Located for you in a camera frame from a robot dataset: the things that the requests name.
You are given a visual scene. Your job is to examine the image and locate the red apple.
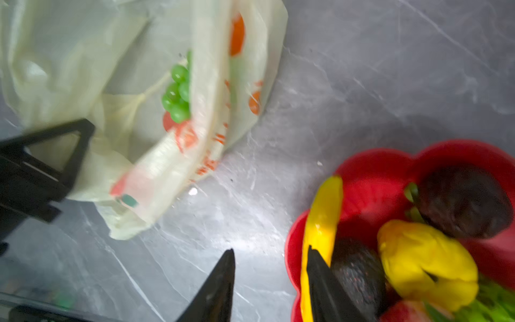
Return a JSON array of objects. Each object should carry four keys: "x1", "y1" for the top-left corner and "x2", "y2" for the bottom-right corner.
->
[{"x1": 379, "y1": 300, "x2": 432, "y2": 322}]

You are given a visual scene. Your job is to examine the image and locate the yellow banana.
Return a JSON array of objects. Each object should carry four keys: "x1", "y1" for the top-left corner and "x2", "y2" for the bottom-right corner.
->
[{"x1": 300, "y1": 176, "x2": 343, "y2": 322}]

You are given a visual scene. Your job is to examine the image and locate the dark purple round fruit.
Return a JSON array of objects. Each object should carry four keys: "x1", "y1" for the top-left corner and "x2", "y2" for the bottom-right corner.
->
[{"x1": 405, "y1": 165, "x2": 514, "y2": 239}]

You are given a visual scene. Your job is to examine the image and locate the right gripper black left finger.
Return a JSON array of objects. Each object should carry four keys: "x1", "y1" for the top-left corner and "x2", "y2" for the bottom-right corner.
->
[{"x1": 177, "y1": 249, "x2": 236, "y2": 322}]

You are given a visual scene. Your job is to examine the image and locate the yellow lemon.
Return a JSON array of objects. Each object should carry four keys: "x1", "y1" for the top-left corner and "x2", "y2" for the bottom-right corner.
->
[{"x1": 377, "y1": 220, "x2": 479, "y2": 312}]

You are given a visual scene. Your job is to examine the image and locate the dark brown avocado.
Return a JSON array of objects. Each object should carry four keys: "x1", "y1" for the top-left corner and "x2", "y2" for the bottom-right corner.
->
[{"x1": 331, "y1": 238, "x2": 388, "y2": 321}]

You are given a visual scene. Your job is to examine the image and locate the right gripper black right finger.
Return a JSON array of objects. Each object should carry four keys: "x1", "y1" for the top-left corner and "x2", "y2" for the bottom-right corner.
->
[{"x1": 307, "y1": 246, "x2": 366, "y2": 322}]

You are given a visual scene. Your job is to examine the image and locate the green grapes bunch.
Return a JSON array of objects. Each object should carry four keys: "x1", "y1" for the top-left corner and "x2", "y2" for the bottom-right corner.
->
[{"x1": 162, "y1": 50, "x2": 192, "y2": 124}]

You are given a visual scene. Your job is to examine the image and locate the green bell pepper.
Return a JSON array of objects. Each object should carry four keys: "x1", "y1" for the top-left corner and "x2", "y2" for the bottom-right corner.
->
[{"x1": 454, "y1": 275, "x2": 514, "y2": 322}]

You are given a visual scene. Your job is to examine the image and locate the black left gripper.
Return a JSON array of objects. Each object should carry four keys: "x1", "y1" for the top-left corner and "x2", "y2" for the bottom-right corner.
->
[{"x1": 1, "y1": 119, "x2": 95, "y2": 253}]

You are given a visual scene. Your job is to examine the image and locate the cream plastic bag orange print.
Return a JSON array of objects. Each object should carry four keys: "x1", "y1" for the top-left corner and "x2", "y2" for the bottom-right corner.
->
[{"x1": 1, "y1": 1, "x2": 288, "y2": 240}]

